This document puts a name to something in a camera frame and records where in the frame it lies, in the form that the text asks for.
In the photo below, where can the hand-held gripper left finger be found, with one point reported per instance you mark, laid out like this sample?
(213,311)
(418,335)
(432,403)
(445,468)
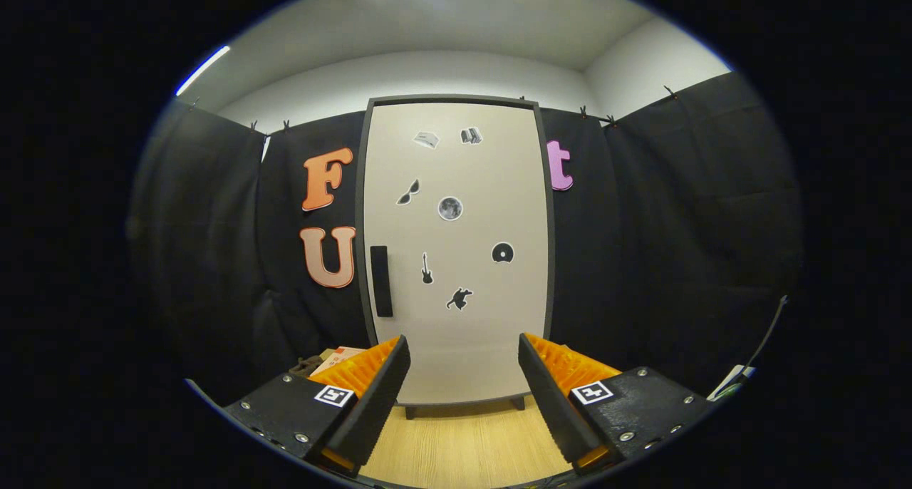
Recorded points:
(385,403)

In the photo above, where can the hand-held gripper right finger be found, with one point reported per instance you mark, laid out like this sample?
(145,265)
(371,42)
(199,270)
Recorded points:
(552,403)

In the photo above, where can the beige shoe cabinet door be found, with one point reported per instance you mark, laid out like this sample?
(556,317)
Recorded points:
(484,182)

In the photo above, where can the dark grey shoe cabinet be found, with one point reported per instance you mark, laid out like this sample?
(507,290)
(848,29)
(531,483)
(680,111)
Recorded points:
(449,98)

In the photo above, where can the small dark brown object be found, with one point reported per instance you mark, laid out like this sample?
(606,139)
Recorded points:
(305,366)

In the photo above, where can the white sheet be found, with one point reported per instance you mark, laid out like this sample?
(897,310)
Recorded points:
(730,382)

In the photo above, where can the black backdrop cloth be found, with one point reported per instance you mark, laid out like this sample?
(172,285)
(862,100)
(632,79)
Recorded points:
(677,246)

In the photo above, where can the row of black cloth clips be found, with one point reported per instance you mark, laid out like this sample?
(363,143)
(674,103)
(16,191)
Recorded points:
(610,120)

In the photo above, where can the narrow ceiling light strip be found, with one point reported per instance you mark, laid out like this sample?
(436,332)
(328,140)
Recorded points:
(203,70)

